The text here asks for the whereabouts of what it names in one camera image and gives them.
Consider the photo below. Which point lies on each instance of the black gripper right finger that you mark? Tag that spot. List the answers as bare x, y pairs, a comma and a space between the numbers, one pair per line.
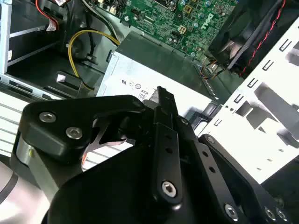
217, 186

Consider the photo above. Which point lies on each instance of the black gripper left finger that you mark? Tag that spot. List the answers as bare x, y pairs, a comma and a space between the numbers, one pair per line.
58, 109

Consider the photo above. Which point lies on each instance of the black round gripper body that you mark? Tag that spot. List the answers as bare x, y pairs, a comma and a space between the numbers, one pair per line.
105, 198

